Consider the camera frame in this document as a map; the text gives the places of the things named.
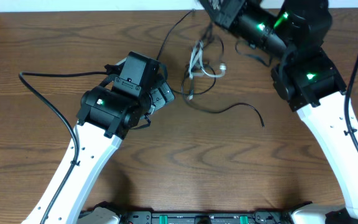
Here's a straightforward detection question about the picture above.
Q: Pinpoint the white usb cable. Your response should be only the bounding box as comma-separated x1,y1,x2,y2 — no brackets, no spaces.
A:
187,40,227,100

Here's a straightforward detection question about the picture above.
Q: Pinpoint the black usb cable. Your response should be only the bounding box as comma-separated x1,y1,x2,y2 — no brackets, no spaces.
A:
156,9,265,129

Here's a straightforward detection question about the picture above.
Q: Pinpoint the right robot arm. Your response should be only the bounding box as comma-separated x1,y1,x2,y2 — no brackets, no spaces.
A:
201,0,358,223

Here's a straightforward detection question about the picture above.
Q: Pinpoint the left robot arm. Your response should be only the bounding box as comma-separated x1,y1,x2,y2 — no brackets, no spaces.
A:
19,52,175,223

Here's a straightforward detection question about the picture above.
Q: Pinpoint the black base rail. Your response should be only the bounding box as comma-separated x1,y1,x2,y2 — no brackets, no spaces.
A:
79,210,358,224

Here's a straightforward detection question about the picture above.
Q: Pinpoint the left camera cable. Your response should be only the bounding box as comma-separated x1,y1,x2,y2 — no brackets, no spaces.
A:
18,70,110,224

